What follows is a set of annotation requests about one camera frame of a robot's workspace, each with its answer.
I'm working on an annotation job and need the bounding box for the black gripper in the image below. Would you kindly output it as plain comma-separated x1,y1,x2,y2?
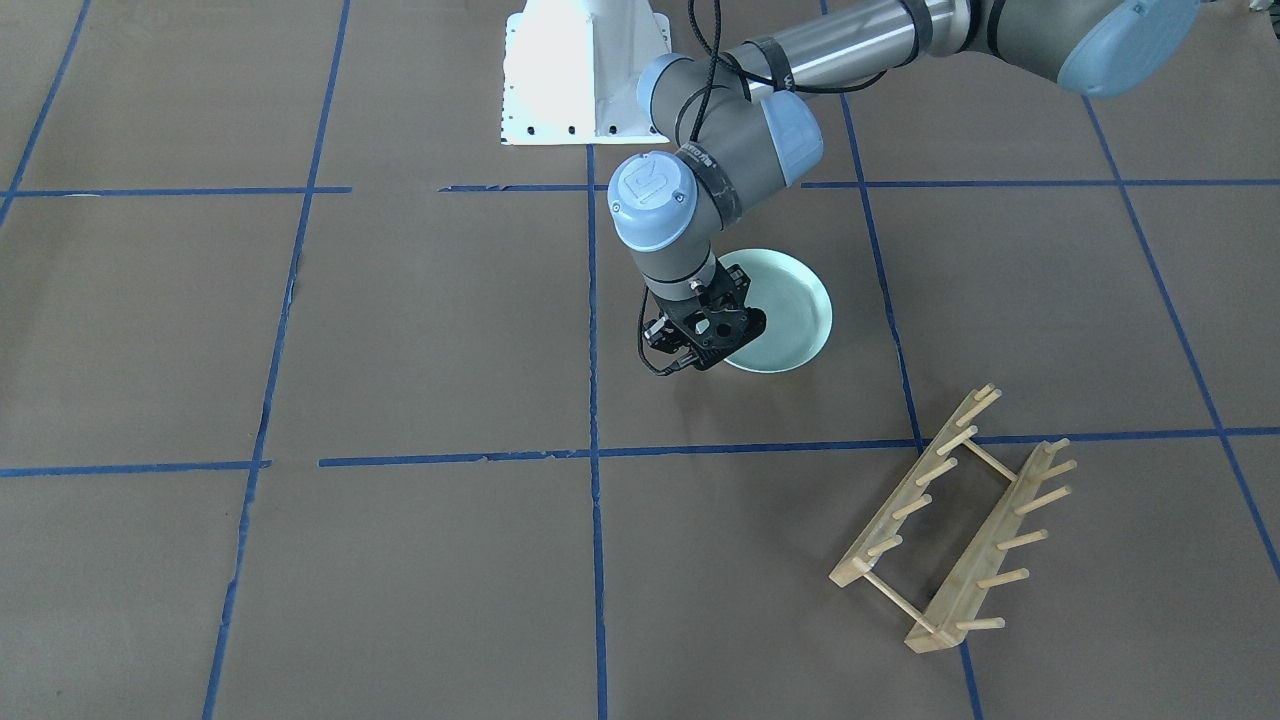
690,264,751,331

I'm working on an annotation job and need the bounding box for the green ceramic plate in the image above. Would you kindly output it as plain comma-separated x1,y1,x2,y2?
719,249,832,373

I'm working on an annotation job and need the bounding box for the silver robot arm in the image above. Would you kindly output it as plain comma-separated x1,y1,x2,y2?
608,1,1201,348

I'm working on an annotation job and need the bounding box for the wooden plate rack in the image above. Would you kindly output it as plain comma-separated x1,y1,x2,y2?
828,384,1076,653

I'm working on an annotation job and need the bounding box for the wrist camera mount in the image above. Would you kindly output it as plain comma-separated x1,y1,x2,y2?
637,307,767,377

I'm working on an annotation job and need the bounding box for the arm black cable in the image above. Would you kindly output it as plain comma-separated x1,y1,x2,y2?
636,0,891,379

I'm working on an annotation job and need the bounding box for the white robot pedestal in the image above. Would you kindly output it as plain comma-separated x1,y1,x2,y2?
500,1,672,146

